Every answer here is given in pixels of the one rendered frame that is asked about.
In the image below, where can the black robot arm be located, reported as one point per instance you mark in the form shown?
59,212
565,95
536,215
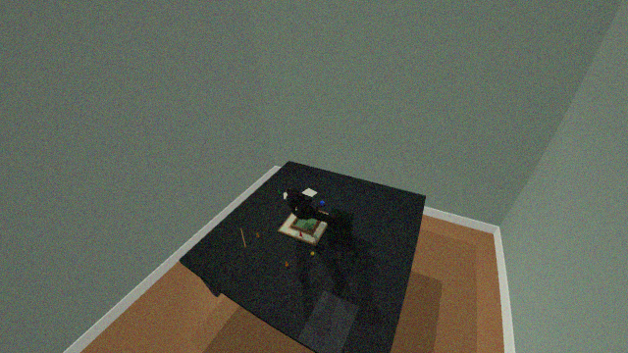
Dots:
306,212

